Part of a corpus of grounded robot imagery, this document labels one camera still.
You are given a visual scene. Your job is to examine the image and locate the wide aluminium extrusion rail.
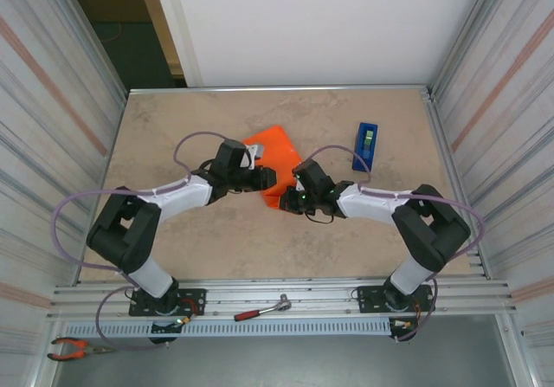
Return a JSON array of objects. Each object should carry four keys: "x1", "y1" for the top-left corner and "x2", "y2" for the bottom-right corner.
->
[{"x1": 47, "y1": 276, "x2": 519, "y2": 321}]

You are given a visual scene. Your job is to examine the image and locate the thin aluminium extrusion rail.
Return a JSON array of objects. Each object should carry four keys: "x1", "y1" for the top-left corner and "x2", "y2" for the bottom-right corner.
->
[{"x1": 126, "y1": 84, "x2": 435, "y2": 98}]

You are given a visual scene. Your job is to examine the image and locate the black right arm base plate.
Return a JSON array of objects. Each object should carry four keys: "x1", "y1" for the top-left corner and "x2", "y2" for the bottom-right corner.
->
[{"x1": 356, "y1": 283, "x2": 436, "y2": 314}]

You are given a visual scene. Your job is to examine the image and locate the orange wrapping paper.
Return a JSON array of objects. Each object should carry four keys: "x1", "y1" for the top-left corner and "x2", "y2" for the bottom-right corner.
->
[{"x1": 241, "y1": 125, "x2": 304, "y2": 211}]

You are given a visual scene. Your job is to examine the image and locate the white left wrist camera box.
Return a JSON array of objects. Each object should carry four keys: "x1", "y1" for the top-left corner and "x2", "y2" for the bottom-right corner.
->
[{"x1": 243, "y1": 142, "x2": 267, "y2": 162}]

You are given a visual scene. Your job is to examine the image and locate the blue tape dispenser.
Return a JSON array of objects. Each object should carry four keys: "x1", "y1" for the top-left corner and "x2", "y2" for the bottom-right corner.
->
[{"x1": 351, "y1": 121, "x2": 380, "y2": 172}]

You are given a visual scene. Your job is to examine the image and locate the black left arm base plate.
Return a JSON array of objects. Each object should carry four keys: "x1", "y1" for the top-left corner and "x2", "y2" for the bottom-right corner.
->
[{"x1": 128, "y1": 288, "x2": 207, "y2": 318}]

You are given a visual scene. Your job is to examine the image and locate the red-handled ratchet wrench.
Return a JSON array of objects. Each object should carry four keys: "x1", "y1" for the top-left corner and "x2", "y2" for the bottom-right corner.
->
[{"x1": 234, "y1": 293, "x2": 293, "y2": 322}]

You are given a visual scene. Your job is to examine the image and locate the white slotted cable duct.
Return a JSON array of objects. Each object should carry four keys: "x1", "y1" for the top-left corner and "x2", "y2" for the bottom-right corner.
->
[{"x1": 63, "y1": 317, "x2": 393, "y2": 339}]

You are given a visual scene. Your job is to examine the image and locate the orange-handled pliers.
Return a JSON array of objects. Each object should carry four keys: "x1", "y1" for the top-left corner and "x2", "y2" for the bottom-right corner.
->
[{"x1": 46, "y1": 337, "x2": 109, "y2": 362}]

